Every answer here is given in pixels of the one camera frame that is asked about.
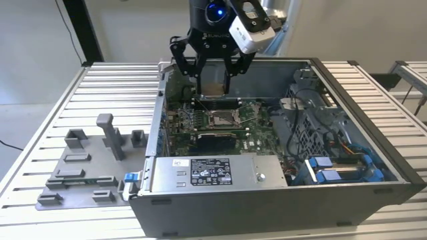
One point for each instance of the grey metal disk bay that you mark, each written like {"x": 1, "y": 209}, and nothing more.
{"x": 310, "y": 135}

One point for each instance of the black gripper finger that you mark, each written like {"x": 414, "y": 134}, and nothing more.
{"x": 182, "y": 57}
{"x": 238, "y": 65}

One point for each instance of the CPU socket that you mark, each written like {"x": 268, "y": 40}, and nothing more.
{"x": 222, "y": 120}

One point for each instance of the metal slat side table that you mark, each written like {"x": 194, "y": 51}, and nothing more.
{"x": 410, "y": 68}

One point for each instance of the silver square CPU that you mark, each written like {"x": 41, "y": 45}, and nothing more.
{"x": 214, "y": 90}

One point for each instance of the thin metal locking lever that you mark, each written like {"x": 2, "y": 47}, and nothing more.
{"x": 204, "y": 105}

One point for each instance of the silver power supply unit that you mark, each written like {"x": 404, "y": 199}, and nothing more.
{"x": 174, "y": 180}

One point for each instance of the blue case latch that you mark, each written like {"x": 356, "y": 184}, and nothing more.
{"x": 130, "y": 176}

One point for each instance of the blue disk carrier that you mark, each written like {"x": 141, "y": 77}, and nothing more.
{"x": 329, "y": 176}
{"x": 321, "y": 161}

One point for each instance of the green motherboard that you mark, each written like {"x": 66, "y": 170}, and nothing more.
{"x": 261, "y": 142}

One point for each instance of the black upright pillar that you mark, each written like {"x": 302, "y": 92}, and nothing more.
{"x": 83, "y": 30}

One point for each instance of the green RAM stick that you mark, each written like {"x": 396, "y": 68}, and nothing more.
{"x": 82, "y": 182}

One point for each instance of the RAM slot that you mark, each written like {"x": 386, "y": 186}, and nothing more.
{"x": 208, "y": 130}
{"x": 217, "y": 101}

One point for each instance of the black graphics card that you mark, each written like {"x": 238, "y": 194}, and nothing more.
{"x": 217, "y": 142}

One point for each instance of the blue plastic disk bracket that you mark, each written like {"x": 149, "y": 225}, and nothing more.
{"x": 374, "y": 170}

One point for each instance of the grey plastic parts rack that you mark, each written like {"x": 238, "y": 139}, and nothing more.
{"x": 94, "y": 165}

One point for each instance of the black box under table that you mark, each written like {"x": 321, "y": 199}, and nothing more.
{"x": 388, "y": 81}

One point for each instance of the black open PC case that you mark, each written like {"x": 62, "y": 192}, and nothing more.
{"x": 234, "y": 215}

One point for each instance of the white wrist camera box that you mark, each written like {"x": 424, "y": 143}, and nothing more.
{"x": 254, "y": 42}

